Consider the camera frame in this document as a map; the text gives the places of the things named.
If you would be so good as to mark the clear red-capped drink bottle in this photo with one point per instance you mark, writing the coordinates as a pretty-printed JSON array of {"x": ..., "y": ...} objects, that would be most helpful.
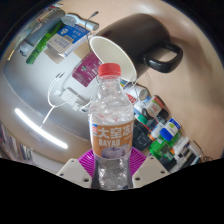
[{"x": 110, "y": 136}]

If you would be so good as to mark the blue and white carton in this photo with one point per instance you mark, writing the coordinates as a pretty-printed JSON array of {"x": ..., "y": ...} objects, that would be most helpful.
[{"x": 68, "y": 39}]

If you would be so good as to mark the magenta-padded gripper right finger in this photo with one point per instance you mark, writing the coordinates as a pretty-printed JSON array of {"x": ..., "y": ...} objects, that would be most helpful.
[{"x": 148, "y": 170}]

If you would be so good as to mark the white power strip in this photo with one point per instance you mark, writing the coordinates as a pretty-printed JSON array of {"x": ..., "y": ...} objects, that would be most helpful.
[{"x": 70, "y": 98}]

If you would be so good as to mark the magenta pouch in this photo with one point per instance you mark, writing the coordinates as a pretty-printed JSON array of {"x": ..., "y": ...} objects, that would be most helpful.
[{"x": 87, "y": 69}]

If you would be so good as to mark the grey bottle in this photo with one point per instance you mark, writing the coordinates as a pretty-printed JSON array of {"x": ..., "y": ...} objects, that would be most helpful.
[{"x": 38, "y": 31}]

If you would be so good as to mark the small white blue-label bottle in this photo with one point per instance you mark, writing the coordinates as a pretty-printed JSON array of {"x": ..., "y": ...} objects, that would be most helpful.
[{"x": 135, "y": 90}]

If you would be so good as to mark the green plastic container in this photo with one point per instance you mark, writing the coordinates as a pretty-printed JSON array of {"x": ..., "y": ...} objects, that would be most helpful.
[{"x": 160, "y": 147}]

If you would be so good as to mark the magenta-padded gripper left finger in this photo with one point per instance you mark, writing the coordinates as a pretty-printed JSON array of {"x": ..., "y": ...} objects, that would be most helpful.
[{"x": 75, "y": 171}]

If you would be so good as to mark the white jar with blue lid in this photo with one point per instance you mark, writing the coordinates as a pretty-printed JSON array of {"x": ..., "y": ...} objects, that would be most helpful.
[{"x": 170, "y": 129}]

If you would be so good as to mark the under-shelf light tube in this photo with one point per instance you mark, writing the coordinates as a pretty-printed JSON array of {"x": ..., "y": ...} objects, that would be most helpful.
[{"x": 40, "y": 130}]

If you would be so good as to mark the light blue hairbrush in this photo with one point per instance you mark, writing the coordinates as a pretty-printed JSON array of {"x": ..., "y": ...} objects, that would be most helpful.
[{"x": 78, "y": 21}]

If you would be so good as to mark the black mug white inside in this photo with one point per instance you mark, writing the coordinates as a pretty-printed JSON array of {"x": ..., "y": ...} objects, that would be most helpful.
[{"x": 140, "y": 36}]

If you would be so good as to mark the red and white canister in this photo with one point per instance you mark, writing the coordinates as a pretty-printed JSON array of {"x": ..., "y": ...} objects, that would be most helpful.
[{"x": 155, "y": 107}]

